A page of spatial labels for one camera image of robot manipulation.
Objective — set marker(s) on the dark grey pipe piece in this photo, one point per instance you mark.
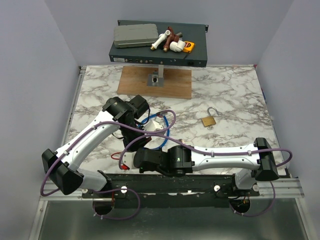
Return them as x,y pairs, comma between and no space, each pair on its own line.
179,34

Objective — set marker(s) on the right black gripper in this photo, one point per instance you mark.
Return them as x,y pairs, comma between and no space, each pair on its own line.
157,151

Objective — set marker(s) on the brass padlock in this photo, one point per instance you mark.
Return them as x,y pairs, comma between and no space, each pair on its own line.
209,120

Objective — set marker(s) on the metal stand post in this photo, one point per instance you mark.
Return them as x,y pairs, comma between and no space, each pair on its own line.
156,78

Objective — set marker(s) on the red cable lock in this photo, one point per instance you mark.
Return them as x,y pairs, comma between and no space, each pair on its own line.
115,156

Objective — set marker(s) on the white straight pipe fitting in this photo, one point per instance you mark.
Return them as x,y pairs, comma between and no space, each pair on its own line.
162,37

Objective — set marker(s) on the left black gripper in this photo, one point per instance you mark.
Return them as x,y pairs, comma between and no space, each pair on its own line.
140,143

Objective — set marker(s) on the dark teal rack device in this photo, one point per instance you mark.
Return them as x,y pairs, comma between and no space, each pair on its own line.
194,33

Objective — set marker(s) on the white elbow pipe fitting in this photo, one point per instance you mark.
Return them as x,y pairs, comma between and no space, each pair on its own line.
177,46

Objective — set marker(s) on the black mounting rail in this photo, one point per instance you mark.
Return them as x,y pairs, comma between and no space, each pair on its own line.
128,191

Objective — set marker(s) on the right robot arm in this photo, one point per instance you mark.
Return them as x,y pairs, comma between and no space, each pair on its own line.
255,161

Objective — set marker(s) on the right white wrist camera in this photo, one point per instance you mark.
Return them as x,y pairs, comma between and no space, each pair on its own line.
128,161

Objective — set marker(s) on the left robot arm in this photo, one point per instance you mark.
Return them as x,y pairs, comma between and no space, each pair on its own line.
62,166

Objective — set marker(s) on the blue cable lock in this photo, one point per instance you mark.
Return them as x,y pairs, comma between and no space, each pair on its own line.
154,145

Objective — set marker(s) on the grey plastic case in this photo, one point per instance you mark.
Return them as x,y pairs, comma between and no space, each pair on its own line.
135,35

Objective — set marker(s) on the aluminium frame profile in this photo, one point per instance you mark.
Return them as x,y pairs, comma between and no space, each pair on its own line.
284,188

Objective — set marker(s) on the wooden board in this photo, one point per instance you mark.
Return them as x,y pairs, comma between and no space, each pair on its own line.
177,83

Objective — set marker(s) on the brown pipe fitting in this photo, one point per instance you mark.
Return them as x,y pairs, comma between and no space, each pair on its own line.
172,37

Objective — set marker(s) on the yellow tape measure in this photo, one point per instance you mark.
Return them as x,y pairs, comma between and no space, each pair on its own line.
188,47

